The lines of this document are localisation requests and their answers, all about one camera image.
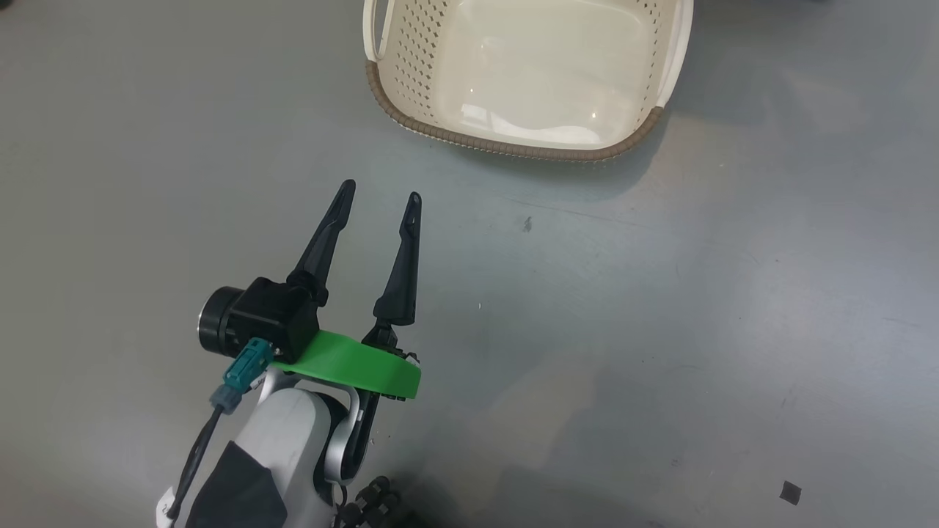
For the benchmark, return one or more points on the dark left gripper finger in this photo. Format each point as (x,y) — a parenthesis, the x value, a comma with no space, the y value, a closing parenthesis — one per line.
(323,242)
(402,286)

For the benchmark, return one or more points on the cream perforated laundry basket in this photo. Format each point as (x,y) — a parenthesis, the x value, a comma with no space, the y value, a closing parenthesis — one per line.
(528,73)

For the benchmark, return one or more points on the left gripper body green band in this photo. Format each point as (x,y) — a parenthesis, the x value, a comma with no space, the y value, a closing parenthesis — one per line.
(345,363)

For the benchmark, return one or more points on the small dark floor tape piece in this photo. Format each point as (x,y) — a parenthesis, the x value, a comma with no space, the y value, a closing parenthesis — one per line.
(790,492)

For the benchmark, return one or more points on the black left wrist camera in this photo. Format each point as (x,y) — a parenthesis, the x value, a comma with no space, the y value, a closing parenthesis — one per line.
(271,315)

